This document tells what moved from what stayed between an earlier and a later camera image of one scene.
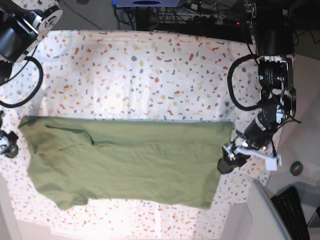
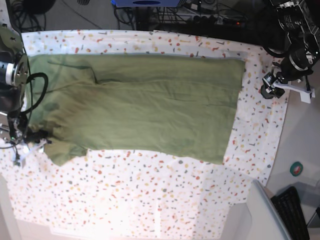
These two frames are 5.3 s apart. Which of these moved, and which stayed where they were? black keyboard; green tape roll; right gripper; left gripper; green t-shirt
Moved: right gripper; left gripper; green t-shirt
Stayed: black keyboard; green tape roll
